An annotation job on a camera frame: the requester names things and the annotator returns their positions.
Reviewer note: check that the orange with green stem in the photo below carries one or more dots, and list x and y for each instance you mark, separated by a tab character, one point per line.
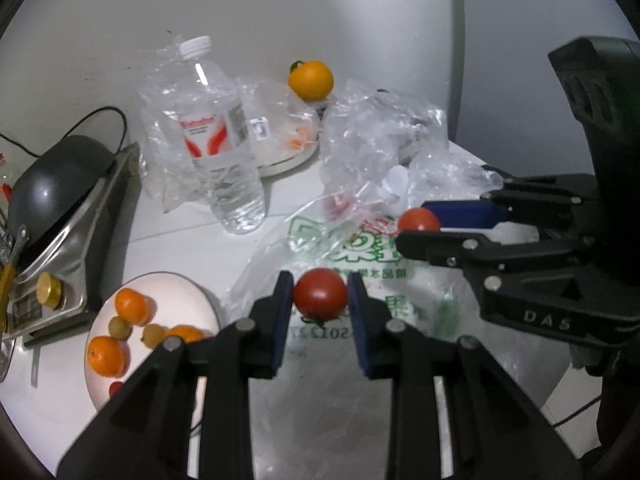
311	80

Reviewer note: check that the red tomato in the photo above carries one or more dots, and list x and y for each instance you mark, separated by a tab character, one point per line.
417	220
320	292

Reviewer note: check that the dark grey pan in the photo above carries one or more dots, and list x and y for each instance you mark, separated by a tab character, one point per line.
55	185

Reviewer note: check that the white round tray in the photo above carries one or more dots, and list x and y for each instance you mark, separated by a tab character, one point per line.
280	160

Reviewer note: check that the white paper sheet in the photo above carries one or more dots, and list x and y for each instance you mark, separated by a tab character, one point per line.
585	432

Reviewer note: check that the clear plastic water bottle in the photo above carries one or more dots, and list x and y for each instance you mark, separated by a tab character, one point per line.
220	160

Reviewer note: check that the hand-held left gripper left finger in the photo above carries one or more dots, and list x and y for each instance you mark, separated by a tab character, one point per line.
282	305

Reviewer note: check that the metal device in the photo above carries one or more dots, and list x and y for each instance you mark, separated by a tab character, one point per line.
105	240

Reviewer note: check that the small cherry tomato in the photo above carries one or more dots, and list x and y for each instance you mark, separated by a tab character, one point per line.
116	388

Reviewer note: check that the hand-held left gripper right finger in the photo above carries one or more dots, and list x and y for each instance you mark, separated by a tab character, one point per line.
357	310

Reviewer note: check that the small mandarin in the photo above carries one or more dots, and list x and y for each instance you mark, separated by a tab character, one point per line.
106	356
131	305

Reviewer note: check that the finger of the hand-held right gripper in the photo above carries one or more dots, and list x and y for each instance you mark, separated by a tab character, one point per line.
430	247
460	215

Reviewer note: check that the green printed plastic bag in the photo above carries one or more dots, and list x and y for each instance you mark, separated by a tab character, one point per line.
440	310

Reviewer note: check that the crumpled clear plastic bag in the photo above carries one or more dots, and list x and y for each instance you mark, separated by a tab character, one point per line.
370	135

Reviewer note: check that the large orange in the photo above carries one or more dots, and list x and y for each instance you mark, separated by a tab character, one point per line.
185	334

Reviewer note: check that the small yellow-green fruit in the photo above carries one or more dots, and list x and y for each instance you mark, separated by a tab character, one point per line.
120	328
152	335

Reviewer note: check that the white plate with black rim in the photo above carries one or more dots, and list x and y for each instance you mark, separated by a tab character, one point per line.
170	300

